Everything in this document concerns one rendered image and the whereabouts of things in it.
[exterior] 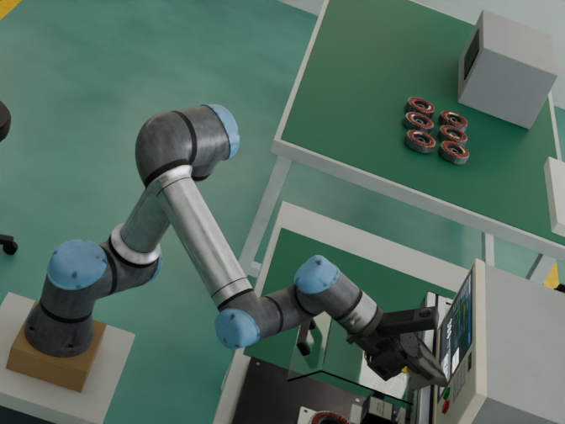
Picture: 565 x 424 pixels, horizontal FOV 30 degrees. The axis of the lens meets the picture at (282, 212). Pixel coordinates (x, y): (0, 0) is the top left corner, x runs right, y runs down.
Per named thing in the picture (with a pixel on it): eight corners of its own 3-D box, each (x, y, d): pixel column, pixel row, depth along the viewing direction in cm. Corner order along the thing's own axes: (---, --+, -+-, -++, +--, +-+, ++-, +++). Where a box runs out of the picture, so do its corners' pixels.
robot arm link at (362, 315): (364, 283, 198) (360, 308, 191) (381, 298, 199) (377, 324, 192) (336, 304, 202) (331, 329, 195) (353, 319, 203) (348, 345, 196)
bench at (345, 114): (211, 304, 394) (273, 139, 355) (286, 101, 552) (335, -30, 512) (484, 405, 398) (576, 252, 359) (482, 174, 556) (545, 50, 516)
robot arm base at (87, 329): (12, 339, 230) (20, 305, 225) (43, 302, 243) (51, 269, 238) (75, 367, 230) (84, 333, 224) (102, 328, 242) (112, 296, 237)
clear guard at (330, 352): (286, 381, 219) (295, 360, 215) (302, 313, 239) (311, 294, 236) (432, 435, 220) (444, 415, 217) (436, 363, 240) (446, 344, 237)
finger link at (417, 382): (428, 397, 205) (395, 368, 202) (451, 382, 202) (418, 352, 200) (427, 407, 202) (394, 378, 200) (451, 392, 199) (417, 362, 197)
